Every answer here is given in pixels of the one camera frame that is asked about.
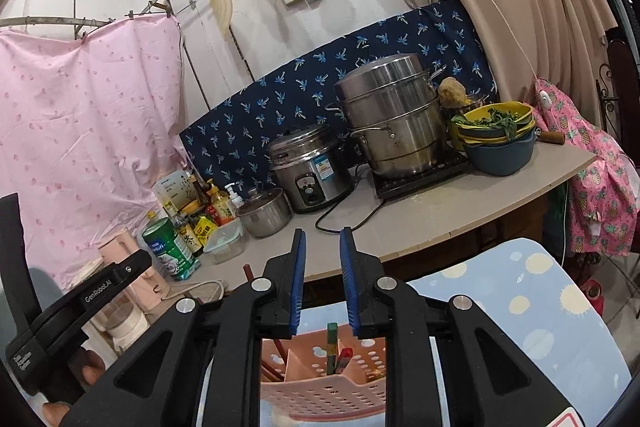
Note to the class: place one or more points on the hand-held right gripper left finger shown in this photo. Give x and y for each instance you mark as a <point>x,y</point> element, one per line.
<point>298,287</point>

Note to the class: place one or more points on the dark maroon chopstick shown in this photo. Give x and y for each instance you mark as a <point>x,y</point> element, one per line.
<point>272,364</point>
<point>248,276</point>

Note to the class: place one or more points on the black induction cooker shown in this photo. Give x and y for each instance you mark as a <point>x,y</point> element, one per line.
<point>425,177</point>

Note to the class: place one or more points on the blue spotted tablecloth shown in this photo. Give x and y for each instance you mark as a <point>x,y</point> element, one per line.
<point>525,357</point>

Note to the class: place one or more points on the yellow-green bowl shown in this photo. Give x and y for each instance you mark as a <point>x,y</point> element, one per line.
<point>490,132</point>

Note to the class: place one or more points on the green chopstick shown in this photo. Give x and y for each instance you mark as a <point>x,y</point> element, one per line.
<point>332,352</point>

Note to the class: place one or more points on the white pump bottle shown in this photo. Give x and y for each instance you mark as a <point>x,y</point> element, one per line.
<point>233,197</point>

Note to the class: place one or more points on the pink electric kettle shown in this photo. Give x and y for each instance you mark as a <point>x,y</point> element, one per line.
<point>125,254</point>

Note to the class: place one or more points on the green tin can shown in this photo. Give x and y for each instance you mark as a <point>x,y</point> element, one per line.
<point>167,252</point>

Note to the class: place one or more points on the pink printed curtain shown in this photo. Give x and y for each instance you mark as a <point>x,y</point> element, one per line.
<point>90,132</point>

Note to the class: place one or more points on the yellow seasoning packet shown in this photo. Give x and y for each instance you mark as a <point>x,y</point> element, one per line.
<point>206,232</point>

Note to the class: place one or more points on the stainless steel steamer pot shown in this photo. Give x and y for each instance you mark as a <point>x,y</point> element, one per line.
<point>390,122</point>

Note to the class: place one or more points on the red plastic stool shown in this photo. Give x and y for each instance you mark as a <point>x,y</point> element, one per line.
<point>595,299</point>

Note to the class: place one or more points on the blue plastic basin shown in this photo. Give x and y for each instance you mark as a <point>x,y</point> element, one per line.
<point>500,154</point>

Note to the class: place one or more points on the dark ornate chair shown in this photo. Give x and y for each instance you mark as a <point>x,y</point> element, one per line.
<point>620,107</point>

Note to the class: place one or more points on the clear plastic food container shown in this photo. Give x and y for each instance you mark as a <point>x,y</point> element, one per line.
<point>225,244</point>

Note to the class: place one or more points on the white box with teal lid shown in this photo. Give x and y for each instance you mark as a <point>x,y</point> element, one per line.
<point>47,284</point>

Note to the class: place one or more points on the leafy green vegetables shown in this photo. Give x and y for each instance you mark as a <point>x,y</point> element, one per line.
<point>492,117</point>

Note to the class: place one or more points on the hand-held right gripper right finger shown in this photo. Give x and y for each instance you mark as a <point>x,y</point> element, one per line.
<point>347,287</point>

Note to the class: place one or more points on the person's left hand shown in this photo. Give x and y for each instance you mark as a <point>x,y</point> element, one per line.
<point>92,369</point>

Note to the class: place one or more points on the pink pineapple print cloth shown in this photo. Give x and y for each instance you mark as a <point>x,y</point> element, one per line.
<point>595,187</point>

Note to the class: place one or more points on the yellow label sauce bottle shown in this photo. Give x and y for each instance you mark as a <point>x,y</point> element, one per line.
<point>220,204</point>

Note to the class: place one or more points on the small pot with glass lid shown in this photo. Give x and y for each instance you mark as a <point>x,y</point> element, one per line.
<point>265,214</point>

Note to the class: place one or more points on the white carton box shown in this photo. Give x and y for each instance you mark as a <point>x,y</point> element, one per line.
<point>172,192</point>

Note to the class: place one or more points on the pink perforated utensil holder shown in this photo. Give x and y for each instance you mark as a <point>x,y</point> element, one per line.
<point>320,399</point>

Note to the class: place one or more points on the silver rice cooker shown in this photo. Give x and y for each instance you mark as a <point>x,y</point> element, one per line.
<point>310,172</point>

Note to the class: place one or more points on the tan loofah sponge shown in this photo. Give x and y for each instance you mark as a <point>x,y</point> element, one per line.
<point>452,92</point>

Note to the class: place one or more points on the dark sauce bottle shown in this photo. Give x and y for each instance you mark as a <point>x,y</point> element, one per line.
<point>187,234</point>

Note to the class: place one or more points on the navy palm print cloth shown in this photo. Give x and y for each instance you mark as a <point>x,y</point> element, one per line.
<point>280,107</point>

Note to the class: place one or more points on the red chopstick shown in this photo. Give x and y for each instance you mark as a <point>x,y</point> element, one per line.
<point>345,361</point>

